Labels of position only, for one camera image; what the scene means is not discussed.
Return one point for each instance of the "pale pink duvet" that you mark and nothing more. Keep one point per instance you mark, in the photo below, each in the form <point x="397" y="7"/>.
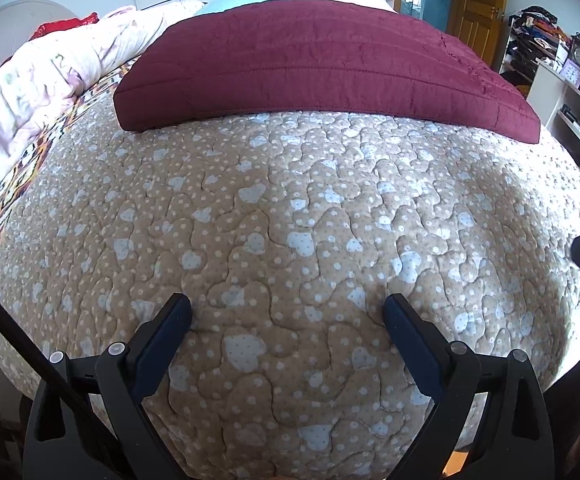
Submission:
<point x="34" y="90"/>

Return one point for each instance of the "white desk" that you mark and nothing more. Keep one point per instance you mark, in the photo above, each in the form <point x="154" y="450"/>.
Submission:
<point x="570" y="110"/>

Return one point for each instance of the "beige quilted bedspread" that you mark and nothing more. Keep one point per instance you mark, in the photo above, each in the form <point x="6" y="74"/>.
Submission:
<point x="295" y="235"/>

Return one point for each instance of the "pink small clock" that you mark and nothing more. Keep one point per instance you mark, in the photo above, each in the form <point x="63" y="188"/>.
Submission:
<point x="574" y="72"/>

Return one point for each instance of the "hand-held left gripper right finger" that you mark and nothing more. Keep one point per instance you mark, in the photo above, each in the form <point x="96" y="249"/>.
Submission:
<point x="415" y="345"/>

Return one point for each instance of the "maroon padded jacket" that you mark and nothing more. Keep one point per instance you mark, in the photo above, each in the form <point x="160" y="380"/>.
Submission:
<point x="320" y="60"/>

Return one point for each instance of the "brown wooden door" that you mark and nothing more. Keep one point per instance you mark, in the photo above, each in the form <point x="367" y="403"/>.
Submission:
<point x="475" y="10"/>

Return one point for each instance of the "red patterned cloth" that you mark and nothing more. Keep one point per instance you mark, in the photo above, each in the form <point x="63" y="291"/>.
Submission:
<point x="64" y="25"/>

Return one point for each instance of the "round pale headboard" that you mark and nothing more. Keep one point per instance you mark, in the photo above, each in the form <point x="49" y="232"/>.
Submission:
<point x="19" y="20"/>

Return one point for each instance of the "cluttered shoe rack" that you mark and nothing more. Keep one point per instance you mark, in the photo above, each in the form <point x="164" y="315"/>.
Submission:
<point x="530" y="40"/>

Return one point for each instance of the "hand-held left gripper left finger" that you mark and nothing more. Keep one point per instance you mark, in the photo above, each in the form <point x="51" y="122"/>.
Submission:
<point x="162" y="345"/>

